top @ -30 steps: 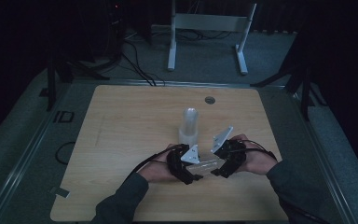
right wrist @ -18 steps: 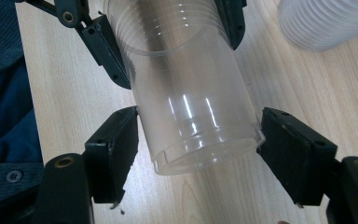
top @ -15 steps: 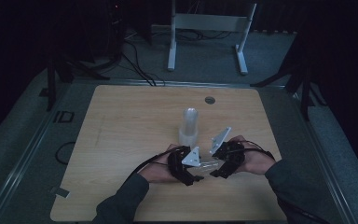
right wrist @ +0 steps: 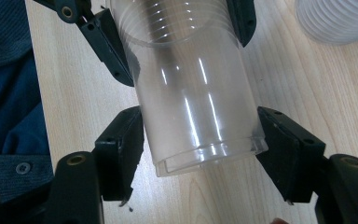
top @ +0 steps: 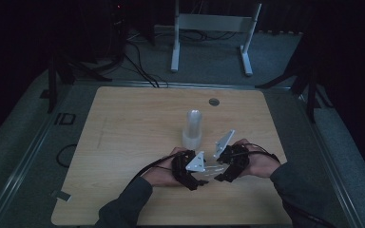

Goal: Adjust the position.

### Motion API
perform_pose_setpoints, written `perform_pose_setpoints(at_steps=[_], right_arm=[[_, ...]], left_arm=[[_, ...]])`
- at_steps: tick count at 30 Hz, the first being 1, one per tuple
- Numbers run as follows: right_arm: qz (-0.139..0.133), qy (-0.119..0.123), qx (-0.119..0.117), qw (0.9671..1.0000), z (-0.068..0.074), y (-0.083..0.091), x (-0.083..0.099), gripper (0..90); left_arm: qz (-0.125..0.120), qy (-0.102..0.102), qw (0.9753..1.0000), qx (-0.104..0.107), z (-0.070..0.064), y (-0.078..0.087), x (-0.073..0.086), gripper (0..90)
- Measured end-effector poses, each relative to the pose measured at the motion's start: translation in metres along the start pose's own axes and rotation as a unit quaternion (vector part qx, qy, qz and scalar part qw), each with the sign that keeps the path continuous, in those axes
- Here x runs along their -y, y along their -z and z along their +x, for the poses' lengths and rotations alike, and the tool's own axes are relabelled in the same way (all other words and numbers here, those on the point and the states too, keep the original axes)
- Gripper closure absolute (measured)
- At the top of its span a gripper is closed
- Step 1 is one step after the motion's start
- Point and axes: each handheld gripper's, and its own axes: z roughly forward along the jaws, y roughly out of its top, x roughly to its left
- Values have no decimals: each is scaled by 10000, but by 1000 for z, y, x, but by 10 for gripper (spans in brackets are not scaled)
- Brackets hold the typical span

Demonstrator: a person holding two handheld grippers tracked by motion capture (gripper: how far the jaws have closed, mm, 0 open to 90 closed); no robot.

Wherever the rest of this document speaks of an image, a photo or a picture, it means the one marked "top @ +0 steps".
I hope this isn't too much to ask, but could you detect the grey tape piece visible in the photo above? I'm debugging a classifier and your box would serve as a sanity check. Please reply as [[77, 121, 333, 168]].
[[54, 190, 73, 202]]

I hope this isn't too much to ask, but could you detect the black cable loop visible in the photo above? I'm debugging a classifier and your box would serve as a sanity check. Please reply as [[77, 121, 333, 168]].
[[55, 143, 78, 169]]

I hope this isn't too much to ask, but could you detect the right hand-held gripper cable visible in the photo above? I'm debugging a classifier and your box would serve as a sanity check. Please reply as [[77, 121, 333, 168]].
[[234, 142, 281, 164]]

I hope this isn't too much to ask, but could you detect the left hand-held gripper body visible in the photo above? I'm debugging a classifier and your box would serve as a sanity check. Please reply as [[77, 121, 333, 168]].
[[170, 149, 206, 192]]

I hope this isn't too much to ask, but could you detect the left hand-held gripper cable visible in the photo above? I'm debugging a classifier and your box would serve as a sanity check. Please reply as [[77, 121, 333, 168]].
[[132, 154, 179, 183]]

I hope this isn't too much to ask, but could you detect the black tripod stand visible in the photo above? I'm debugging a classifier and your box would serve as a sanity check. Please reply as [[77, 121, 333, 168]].
[[39, 55, 113, 114], [255, 60, 334, 124]]

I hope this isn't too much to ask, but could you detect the hand-held gripper cable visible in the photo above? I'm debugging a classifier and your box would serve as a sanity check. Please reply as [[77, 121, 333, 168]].
[[132, 154, 179, 183], [234, 142, 281, 164]]

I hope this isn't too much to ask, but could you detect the white metal stand frame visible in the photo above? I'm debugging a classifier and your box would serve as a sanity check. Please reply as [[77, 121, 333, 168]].
[[170, 0, 263, 78]]

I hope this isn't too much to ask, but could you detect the stack of clear plastic cups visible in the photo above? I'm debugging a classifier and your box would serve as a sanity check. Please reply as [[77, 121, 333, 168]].
[[182, 109, 203, 151]]

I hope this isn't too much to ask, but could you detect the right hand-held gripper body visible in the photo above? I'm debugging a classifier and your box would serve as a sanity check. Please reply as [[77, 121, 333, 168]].
[[213, 128, 252, 179]]

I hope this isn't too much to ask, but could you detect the single clear plastic cup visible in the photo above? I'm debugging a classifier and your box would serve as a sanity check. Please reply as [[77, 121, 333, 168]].
[[199, 158, 228, 179]]

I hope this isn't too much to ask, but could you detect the person's right hand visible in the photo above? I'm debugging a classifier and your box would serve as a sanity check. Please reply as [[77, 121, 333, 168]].
[[233, 138, 281, 180]]

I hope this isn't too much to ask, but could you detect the black floor cable bundle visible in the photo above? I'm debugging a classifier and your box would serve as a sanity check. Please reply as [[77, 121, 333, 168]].
[[120, 31, 169, 88]]

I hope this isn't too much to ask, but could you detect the person's left hand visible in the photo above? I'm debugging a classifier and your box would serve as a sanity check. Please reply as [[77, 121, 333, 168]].
[[150, 146, 188, 187]]

